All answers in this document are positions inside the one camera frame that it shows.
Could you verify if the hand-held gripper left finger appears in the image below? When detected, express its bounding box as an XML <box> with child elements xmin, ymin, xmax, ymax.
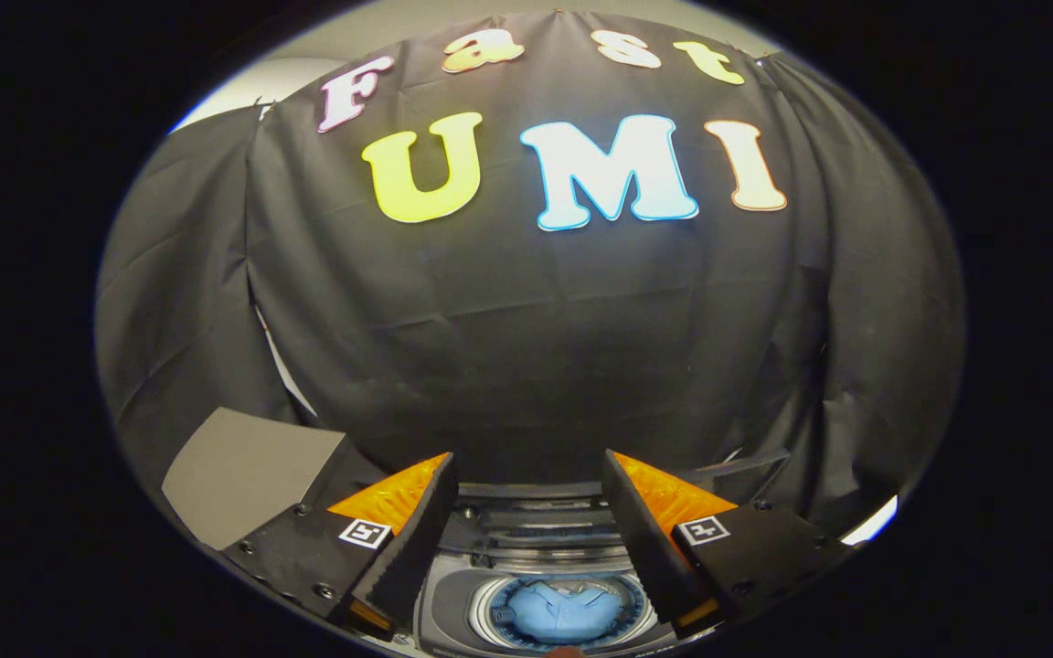
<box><xmin>220</xmin><ymin>452</ymin><xmax>459</xmax><ymax>641</ymax></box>

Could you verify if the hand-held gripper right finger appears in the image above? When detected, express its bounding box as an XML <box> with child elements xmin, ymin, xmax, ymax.
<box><xmin>601</xmin><ymin>448</ymin><xmax>852</xmax><ymax>641</ymax></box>

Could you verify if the dark grey washing machine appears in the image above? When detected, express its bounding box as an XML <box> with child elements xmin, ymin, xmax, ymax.
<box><xmin>412</xmin><ymin>493</ymin><xmax>701</xmax><ymax>658</ymax></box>

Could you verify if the light blue polo shirt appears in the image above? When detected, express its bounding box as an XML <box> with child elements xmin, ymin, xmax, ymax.
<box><xmin>490</xmin><ymin>578</ymin><xmax>629</xmax><ymax>646</ymax></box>

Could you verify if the grey cabinet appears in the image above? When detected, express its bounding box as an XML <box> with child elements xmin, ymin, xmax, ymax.
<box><xmin>161</xmin><ymin>407</ymin><xmax>390</xmax><ymax>552</ymax></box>

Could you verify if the black backdrop cloth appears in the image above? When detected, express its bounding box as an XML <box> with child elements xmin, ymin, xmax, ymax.
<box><xmin>95</xmin><ymin>9</ymin><xmax>966</xmax><ymax>540</ymax></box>

